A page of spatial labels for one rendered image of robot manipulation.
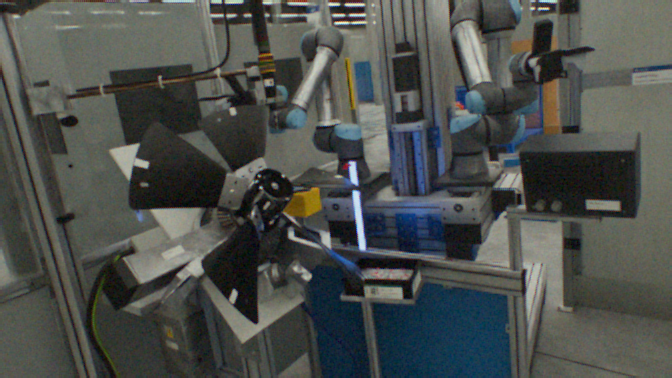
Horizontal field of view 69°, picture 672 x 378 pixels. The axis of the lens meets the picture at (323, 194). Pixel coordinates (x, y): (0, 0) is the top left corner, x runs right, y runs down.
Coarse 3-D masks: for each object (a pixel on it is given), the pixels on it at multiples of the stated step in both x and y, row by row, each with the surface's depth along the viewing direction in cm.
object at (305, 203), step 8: (304, 192) 184; (312, 192) 186; (296, 200) 184; (304, 200) 182; (312, 200) 186; (288, 208) 188; (296, 208) 185; (304, 208) 183; (312, 208) 186; (320, 208) 190; (304, 216) 184
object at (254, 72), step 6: (252, 72) 133; (258, 72) 134; (252, 78) 133; (258, 78) 133; (258, 84) 133; (258, 90) 134; (264, 90) 136; (258, 96) 134; (264, 96) 135; (282, 96) 135; (264, 102) 133; (270, 102) 133
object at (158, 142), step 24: (144, 144) 119; (168, 144) 121; (144, 168) 118; (168, 168) 121; (192, 168) 123; (216, 168) 126; (144, 192) 118; (168, 192) 121; (192, 192) 124; (216, 192) 127
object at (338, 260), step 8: (304, 232) 138; (328, 248) 132; (336, 256) 131; (336, 264) 126; (344, 264) 130; (352, 264) 142; (344, 272) 125; (352, 272) 131; (360, 272) 139; (352, 280) 125; (360, 280) 131
